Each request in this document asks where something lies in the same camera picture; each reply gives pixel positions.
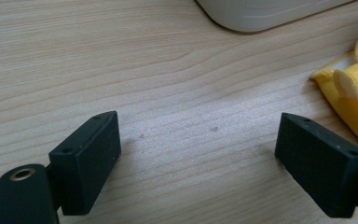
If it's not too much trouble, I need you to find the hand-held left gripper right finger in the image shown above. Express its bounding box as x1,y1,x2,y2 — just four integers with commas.
274,112,358,218

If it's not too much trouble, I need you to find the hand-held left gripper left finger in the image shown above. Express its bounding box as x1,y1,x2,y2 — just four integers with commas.
48,110,122,217

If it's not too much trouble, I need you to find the yellow cloth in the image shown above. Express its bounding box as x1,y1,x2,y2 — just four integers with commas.
310,27,358,156

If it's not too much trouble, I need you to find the white plastic container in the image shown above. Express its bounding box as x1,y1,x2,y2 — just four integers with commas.
194,0,358,34

